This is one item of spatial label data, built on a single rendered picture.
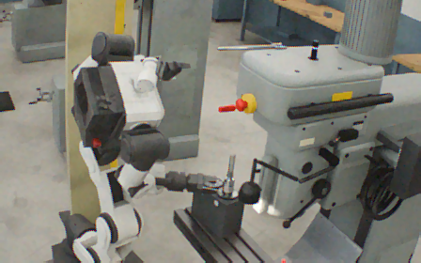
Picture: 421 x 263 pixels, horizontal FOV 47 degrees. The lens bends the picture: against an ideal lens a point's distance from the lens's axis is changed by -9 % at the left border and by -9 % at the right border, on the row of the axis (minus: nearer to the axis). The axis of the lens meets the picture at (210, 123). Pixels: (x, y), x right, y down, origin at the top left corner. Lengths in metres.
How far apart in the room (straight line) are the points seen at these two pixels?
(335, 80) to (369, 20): 0.27
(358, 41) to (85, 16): 1.84
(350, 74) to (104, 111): 0.81
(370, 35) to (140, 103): 0.82
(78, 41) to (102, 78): 1.33
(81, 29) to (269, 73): 1.82
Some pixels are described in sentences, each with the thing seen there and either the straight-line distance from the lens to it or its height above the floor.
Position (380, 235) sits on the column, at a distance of 2.17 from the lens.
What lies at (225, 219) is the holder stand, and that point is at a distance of 2.29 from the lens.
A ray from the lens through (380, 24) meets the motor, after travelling 1.72.
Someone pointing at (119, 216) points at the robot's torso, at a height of 1.07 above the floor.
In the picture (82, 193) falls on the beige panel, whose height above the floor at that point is 0.32.
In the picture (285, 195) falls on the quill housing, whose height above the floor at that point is 1.44.
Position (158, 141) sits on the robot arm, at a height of 1.54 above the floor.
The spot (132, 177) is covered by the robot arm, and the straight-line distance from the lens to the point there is 1.89.
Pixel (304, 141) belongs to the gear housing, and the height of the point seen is 1.67.
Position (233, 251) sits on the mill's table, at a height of 0.93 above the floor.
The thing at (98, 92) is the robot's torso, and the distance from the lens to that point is 1.80.
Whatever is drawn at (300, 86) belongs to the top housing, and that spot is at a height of 1.86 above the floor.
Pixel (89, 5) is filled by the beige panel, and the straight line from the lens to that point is 3.11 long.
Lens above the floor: 2.39
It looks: 26 degrees down
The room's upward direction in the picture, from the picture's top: 7 degrees clockwise
